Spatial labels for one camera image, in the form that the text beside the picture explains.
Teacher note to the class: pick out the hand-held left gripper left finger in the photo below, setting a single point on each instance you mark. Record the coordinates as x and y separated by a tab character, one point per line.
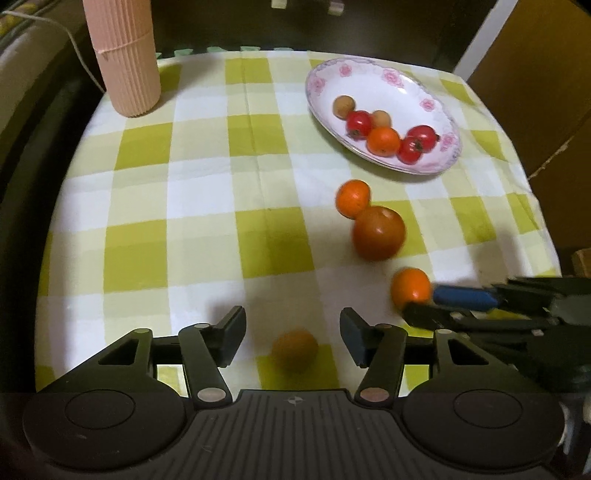
233	337

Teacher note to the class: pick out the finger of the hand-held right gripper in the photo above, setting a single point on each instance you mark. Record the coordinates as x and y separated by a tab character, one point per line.
425	314
466	297

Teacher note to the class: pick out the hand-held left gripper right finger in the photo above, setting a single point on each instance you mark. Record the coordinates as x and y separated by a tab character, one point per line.
353	337

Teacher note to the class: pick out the small tangerine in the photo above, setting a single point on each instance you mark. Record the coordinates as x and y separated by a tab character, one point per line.
295	350
410	287
353	198
383	141

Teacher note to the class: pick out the red cherry tomato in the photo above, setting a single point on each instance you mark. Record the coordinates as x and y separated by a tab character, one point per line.
410	151
359	123
422	135

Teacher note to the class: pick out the white floral plate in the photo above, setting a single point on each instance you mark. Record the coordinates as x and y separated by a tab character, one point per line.
406	92

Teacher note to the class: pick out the large red tomato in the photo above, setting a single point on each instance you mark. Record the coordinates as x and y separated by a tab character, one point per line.
378	233

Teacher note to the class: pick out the green white checked tablecloth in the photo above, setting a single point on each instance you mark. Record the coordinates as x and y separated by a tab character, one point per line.
184	207

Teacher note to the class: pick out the brown longan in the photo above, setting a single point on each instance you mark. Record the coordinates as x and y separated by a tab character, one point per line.
382	117
344	106

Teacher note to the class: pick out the brown wooden cabinet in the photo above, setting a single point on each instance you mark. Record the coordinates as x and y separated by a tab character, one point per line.
540	83

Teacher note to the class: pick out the green foam mat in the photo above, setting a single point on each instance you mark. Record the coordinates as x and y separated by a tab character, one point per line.
184	50

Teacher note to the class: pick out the pink ribbed paper roll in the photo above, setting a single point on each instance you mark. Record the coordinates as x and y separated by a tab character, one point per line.
124	60

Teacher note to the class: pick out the black drawer cabinet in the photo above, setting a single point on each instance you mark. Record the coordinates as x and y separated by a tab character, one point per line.
221	23

